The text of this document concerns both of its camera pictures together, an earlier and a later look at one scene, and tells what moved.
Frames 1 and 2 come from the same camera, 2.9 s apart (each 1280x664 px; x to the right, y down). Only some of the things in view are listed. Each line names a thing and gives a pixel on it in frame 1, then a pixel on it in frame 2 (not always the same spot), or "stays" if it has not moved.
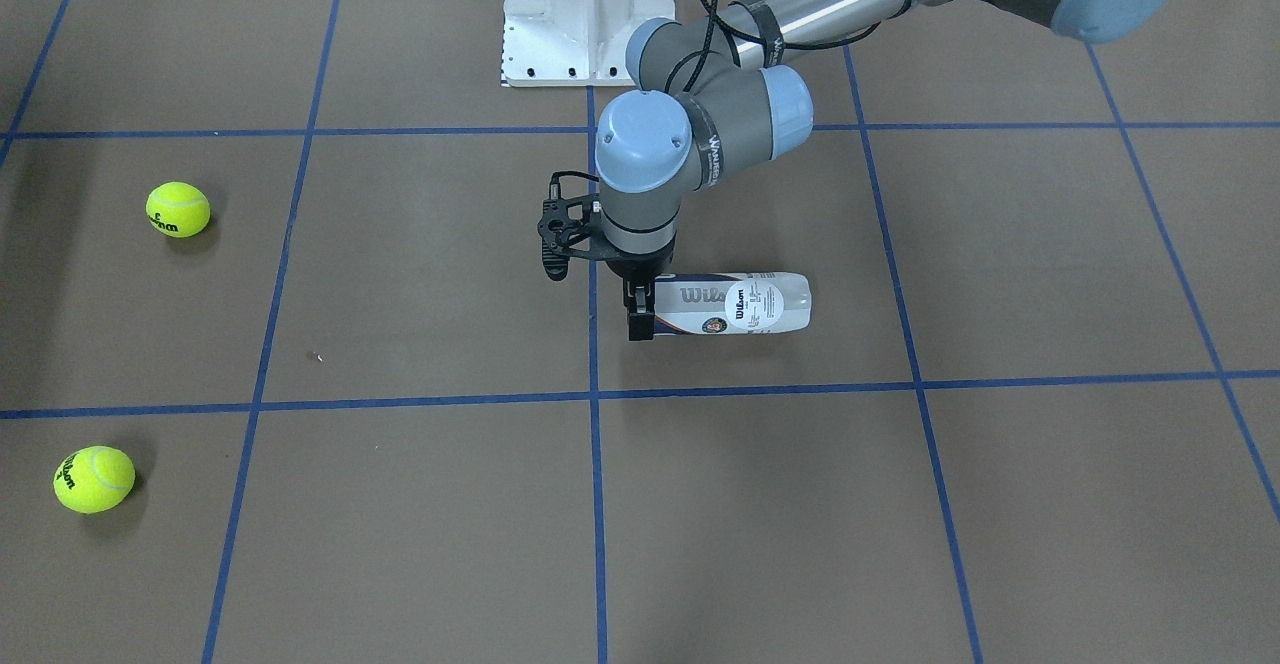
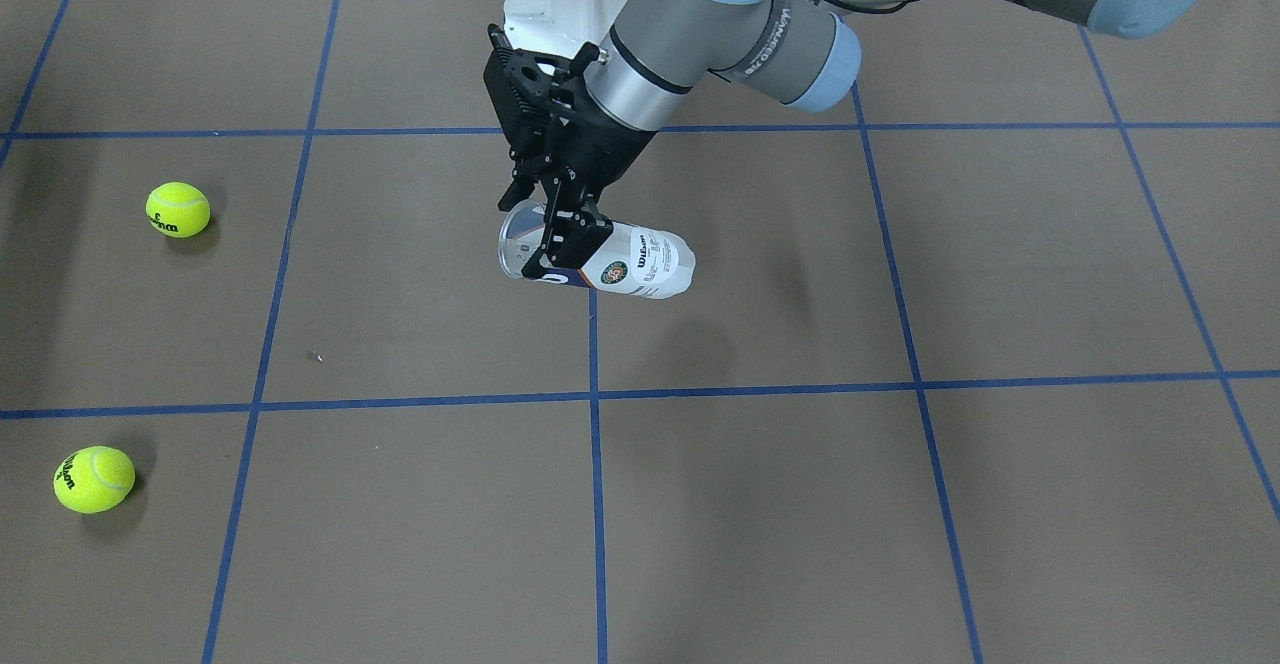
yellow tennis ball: (94, 480) stays
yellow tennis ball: (177, 209) stays
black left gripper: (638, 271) to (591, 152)
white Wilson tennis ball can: (732, 303) to (631, 259)
